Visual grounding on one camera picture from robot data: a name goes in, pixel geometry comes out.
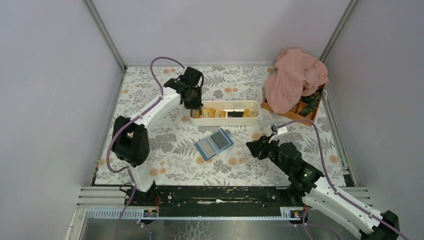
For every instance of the floral patterned table mat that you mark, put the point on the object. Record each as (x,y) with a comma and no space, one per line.
(173,158)

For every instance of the white slotted cable duct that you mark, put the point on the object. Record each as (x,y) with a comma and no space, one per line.
(275,213)

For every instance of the blue leather card holder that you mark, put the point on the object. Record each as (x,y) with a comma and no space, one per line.
(208,149)

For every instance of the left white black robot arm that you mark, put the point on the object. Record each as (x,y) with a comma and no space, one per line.
(130,137)

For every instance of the black item in bin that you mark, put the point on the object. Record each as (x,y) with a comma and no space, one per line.
(235,114)

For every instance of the green camouflage item in tray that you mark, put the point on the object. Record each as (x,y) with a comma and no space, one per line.
(310,102)

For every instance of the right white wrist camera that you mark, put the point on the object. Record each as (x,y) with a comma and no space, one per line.
(278,129)

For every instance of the white oblong plastic bin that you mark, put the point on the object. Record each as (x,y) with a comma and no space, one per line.
(221,119)

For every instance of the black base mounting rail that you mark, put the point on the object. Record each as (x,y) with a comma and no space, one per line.
(200,198)

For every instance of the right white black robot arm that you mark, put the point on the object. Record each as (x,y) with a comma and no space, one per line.
(360,219)

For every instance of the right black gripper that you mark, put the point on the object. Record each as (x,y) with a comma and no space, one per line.
(261,145)

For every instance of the pink crumpled cloth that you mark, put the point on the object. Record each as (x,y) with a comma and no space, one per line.
(298,74)

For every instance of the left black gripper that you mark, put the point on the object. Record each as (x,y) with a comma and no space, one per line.
(196,103)

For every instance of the tan credit card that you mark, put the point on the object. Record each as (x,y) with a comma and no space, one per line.
(208,112)

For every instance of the orange wooden divided tray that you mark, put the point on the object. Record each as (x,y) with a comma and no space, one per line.
(298,111)

